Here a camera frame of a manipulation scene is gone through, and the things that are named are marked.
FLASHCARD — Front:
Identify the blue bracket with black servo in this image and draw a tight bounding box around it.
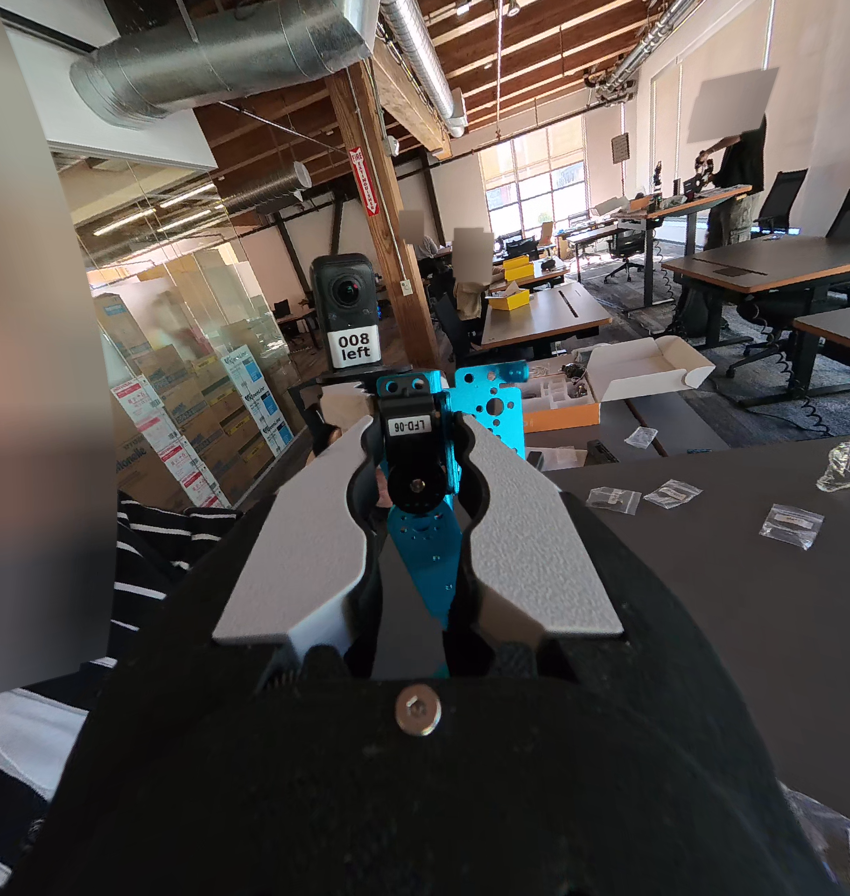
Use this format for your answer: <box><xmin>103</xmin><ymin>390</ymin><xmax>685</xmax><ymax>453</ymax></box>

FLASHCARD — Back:
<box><xmin>372</xmin><ymin>360</ymin><xmax>525</xmax><ymax>515</ymax></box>

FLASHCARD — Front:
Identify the crumpled clear plastic wrap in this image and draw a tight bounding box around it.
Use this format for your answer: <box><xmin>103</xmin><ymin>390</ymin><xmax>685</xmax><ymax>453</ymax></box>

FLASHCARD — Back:
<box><xmin>817</xmin><ymin>437</ymin><xmax>850</xmax><ymax>493</ymax></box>

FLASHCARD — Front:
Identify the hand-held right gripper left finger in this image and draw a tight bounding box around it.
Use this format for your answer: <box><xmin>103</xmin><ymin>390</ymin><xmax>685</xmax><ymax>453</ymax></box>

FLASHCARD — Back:
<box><xmin>212</xmin><ymin>414</ymin><xmax>382</xmax><ymax>673</ymax></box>

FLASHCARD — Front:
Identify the orange white kit box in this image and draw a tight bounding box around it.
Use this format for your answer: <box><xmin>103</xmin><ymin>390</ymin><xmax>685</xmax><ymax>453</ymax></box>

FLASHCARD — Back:
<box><xmin>519</xmin><ymin>336</ymin><xmax>716</xmax><ymax>435</ymax></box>

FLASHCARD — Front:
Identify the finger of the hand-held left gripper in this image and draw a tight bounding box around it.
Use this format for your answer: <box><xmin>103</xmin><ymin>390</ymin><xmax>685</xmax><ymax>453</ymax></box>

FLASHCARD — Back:
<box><xmin>322</xmin><ymin>385</ymin><xmax>381</xmax><ymax>427</ymax></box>

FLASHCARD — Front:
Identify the grey wooden-edged desk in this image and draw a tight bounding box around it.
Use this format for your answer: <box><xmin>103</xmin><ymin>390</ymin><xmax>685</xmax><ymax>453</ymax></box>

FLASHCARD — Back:
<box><xmin>481</xmin><ymin>280</ymin><xmax>613</xmax><ymax>352</ymax></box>

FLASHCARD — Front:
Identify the wooden pillar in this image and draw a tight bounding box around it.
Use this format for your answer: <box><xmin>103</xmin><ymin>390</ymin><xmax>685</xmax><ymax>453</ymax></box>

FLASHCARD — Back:
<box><xmin>325</xmin><ymin>56</ymin><xmax>440</xmax><ymax>372</ymax></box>

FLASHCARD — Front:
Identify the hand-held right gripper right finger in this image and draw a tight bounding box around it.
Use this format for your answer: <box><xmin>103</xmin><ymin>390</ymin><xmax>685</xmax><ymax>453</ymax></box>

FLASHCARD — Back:
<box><xmin>442</xmin><ymin>413</ymin><xmax>625</xmax><ymax>673</ymax></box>

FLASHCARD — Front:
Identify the far window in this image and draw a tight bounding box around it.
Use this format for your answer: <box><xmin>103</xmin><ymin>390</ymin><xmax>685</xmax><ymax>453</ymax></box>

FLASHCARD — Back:
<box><xmin>479</xmin><ymin>115</ymin><xmax>587</xmax><ymax>240</ymax></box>

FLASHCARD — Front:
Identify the silver air duct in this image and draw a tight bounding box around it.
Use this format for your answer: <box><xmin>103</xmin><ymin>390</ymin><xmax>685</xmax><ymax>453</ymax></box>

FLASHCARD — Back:
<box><xmin>596</xmin><ymin>0</ymin><xmax>700</xmax><ymax>100</ymax></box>
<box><xmin>70</xmin><ymin>0</ymin><xmax>370</xmax><ymax>130</ymax></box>
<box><xmin>379</xmin><ymin>0</ymin><xmax>469</xmax><ymax>139</ymax></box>
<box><xmin>218</xmin><ymin>161</ymin><xmax>315</xmax><ymax>219</ymax></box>

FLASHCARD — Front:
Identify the tall standing desk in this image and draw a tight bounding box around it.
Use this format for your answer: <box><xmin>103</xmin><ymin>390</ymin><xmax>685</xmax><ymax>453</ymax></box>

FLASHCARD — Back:
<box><xmin>631</xmin><ymin>183</ymin><xmax>753</xmax><ymax>310</ymax></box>

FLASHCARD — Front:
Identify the grey side desk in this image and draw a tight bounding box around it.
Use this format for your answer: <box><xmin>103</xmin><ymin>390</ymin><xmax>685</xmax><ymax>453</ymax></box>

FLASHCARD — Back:
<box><xmin>523</xmin><ymin>392</ymin><xmax>732</xmax><ymax>477</ymax></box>

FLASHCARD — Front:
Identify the stack of cardboard boxes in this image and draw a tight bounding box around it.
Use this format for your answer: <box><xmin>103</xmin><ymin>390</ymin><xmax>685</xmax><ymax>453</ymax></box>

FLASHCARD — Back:
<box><xmin>92</xmin><ymin>248</ymin><xmax>307</xmax><ymax>512</ymax></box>

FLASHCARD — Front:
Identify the dark wooden-edged desk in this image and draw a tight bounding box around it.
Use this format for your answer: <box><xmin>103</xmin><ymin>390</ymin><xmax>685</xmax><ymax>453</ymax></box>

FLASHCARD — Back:
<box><xmin>661</xmin><ymin>234</ymin><xmax>850</xmax><ymax>408</ymax></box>

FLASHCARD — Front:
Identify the red white sign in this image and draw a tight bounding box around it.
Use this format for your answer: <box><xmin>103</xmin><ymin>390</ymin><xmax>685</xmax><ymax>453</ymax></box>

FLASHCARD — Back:
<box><xmin>349</xmin><ymin>147</ymin><xmax>381</xmax><ymax>218</ymax></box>

